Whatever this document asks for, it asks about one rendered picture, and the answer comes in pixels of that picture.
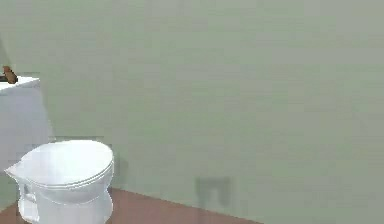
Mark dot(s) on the white toilet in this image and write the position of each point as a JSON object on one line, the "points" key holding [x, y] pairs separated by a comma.
{"points": [[63, 166]]}

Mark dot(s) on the small brown object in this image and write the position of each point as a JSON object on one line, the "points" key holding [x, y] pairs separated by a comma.
{"points": [[10, 75]]}

